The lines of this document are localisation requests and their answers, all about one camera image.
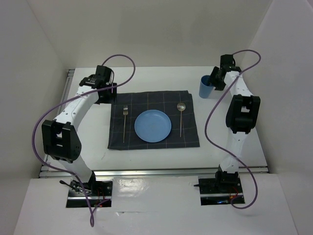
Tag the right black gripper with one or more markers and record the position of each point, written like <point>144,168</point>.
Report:
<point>220,86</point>

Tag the blue plastic cup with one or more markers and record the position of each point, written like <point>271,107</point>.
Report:
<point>206,87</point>

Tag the dark grey checked cloth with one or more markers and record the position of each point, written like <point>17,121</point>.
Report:
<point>165,101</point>

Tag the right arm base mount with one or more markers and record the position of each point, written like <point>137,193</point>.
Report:
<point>220,191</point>

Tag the silver spoon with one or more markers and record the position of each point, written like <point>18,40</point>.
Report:
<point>181,107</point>

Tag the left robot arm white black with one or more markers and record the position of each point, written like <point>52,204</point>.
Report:
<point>60,138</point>

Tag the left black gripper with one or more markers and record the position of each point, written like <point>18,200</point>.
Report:
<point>111,99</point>

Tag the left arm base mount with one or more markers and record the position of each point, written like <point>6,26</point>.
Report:
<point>100,196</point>

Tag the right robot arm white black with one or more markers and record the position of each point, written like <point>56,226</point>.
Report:
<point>240,118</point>

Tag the aluminium table frame rail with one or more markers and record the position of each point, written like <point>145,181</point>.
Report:
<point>210,114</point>

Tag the blue plastic plate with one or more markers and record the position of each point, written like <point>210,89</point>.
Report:
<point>152,126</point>

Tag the silver fork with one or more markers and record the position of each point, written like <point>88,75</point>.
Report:
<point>125,113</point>

